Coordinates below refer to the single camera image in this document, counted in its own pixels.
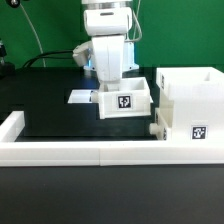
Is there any white marker tag sheet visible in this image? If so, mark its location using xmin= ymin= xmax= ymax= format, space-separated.
xmin=68 ymin=90 xmax=143 ymax=105

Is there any white thin cable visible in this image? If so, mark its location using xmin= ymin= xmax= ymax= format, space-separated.
xmin=19 ymin=2 xmax=47 ymax=68

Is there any white drawer cabinet box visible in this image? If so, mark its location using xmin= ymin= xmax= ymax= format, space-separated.
xmin=156 ymin=67 xmax=224 ymax=141

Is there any white drawer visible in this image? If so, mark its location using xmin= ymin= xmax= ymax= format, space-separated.
xmin=149 ymin=108 xmax=172 ymax=141
xmin=91 ymin=77 xmax=151 ymax=119

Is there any black work mat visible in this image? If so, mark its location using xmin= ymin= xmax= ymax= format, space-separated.
xmin=18 ymin=103 xmax=155 ymax=142

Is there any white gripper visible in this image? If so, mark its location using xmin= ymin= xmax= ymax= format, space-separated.
xmin=92 ymin=35 xmax=124 ymax=92

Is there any black cable bundle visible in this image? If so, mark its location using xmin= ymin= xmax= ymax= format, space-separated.
xmin=21 ymin=49 xmax=76 ymax=69

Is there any black tripod stand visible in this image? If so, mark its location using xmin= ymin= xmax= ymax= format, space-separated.
xmin=0 ymin=39 xmax=15 ymax=78

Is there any black camera knob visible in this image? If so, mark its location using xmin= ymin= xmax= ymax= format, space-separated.
xmin=6 ymin=0 xmax=20 ymax=8

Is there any white foam boundary frame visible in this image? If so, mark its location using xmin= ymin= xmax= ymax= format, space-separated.
xmin=0 ymin=111 xmax=224 ymax=167

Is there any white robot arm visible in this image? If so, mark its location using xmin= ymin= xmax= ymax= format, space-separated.
xmin=81 ymin=0 xmax=138 ymax=92

